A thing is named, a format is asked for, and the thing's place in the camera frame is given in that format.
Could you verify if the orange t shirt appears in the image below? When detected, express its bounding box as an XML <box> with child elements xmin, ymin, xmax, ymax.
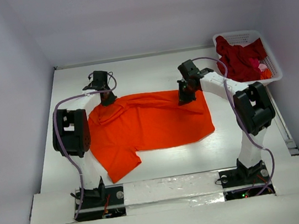
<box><xmin>88</xmin><ymin>90</ymin><xmax>215</xmax><ymax>183</ymax></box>

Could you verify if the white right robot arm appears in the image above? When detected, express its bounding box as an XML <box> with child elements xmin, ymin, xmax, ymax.
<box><xmin>178</xmin><ymin>60</ymin><xmax>276</xmax><ymax>189</ymax></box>

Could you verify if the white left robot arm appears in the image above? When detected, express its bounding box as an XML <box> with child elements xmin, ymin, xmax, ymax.
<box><xmin>52</xmin><ymin>71</ymin><xmax>117</xmax><ymax>207</ymax></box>

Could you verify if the dark red t shirt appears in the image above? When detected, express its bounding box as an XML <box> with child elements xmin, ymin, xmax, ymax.
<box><xmin>216</xmin><ymin>36</ymin><xmax>267</xmax><ymax>82</ymax></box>

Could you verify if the pink cloth in basket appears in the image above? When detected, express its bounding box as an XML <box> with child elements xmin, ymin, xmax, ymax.
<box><xmin>249</xmin><ymin>58</ymin><xmax>268</xmax><ymax>72</ymax></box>

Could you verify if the white plastic basket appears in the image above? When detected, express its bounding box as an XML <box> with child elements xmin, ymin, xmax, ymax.
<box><xmin>212</xmin><ymin>30</ymin><xmax>282</xmax><ymax>85</ymax></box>

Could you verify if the small orange cloth in basket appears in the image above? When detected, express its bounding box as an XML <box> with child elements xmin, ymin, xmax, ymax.
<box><xmin>260</xmin><ymin>69</ymin><xmax>273</xmax><ymax>80</ymax></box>

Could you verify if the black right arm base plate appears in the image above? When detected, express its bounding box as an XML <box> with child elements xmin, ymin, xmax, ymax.
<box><xmin>215</xmin><ymin>163</ymin><xmax>270</xmax><ymax>201</ymax></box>

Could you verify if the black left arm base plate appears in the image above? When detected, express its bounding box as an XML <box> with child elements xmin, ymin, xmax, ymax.
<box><xmin>76</xmin><ymin>184</ymin><xmax>126</xmax><ymax>222</ymax></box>

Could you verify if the metal rail right table edge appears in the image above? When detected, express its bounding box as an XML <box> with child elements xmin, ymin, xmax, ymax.
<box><xmin>271</xmin><ymin>99</ymin><xmax>299</xmax><ymax>156</ymax></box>

